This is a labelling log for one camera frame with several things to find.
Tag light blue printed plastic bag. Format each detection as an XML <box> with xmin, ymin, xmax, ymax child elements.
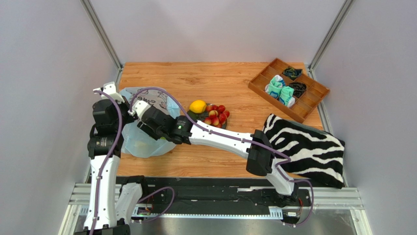
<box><xmin>122</xmin><ymin>90</ymin><xmax>180</xmax><ymax>158</ymax></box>

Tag red strawberry bunch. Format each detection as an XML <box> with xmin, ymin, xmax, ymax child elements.
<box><xmin>203</xmin><ymin>104</ymin><xmax>230</xmax><ymax>129</ymax></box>

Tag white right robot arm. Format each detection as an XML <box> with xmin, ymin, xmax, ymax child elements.
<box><xmin>130</xmin><ymin>102</ymin><xmax>296</xmax><ymax>196</ymax></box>

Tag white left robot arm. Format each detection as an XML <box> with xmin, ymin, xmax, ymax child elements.
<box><xmin>80</xmin><ymin>99</ymin><xmax>144</xmax><ymax>235</ymax></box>

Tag black fruit plate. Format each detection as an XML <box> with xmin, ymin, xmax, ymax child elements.
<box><xmin>187</xmin><ymin>103</ymin><xmax>211</xmax><ymax>122</ymax></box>

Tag yellow lemon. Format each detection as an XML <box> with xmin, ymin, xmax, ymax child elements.
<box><xmin>189</xmin><ymin>100</ymin><xmax>207</xmax><ymax>114</ymax></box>

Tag teal white sock left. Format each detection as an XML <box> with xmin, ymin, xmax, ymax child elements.
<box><xmin>264</xmin><ymin>75</ymin><xmax>286</xmax><ymax>99</ymax></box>

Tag teal white sock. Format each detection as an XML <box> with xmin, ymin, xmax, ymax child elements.
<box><xmin>264</xmin><ymin>75</ymin><xmax>286</xmax><ymax>99</ymax></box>
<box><xmin>278</xmin><ymin>86</ymin><xmax>295</xmax><ymax>108</ymax></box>

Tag teal white sock right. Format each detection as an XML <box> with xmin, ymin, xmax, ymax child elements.
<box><xmin>278</xmin><ymin>86</ymin><xmax>295</xmax><ymax>108</ymax></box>

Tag dark patterned rolled sock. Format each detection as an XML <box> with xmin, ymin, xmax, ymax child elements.
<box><xmin>283</xmin><ymin>67</ymin><xmax>303</xmax><ymax>81</ymax></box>

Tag black rolled sock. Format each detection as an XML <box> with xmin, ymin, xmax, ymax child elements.
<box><xmin>288</xmin><ymin>82</ymin><xmax>307</xmax><ymax>98</ymax></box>

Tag zebra striped cloth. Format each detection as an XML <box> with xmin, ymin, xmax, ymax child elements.
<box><xmin>263</xmin><ymin>114</ymin><xmax>346</xmax><ymax>189</ymax></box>

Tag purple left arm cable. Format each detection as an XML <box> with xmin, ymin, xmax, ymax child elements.
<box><xmin>88</xmin><ymin>90</ymin><xmax>175</xmax><ymax>235</ymax></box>

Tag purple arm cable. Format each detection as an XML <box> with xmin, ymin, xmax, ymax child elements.
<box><xmin>88</xmin><ymin>90</ymin><xmax>175</xmax><ymax>235</ymax></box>
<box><xmin>129</xmin><ymin>86</ymin><xmax>314</xmax><ymax>227</ymax></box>

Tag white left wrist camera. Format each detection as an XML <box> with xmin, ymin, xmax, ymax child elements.
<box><xmin>93</xmin><ymin>81</ymin><xmax>125</xmax><ymax>104</ymax></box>

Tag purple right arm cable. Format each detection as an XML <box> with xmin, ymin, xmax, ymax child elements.
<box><xmin>129</xmin><ymin>86</ymin><xmax>314</xmax><ymax>227</ymax></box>

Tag left corner aluminium post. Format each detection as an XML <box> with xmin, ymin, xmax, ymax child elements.
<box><xmin>80</xmin><ymin>0</ymin><xmax>123</xmax><ymax>71</ymax></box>

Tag corner aluminium post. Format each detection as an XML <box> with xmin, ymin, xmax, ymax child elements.
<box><xmin>309</xmin><ymin>0</ymin><xmax>355</xmax><ymax>71</ymax></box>
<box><xmin>80</xmin><ymin>0</ymin><xmax>123</xmax><ymax>71</ymax></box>

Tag right corner aluminium post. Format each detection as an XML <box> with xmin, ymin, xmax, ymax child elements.
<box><xmin>309</xmin><ymin>0</ymin><xmax>355</xmax><ymax>71</ymax></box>

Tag aluminium frame rail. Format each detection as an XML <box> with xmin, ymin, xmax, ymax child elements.
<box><xmin>58</xmin><ymin>182</ymin><xmax>372</xmax><ymax>235</ymax></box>

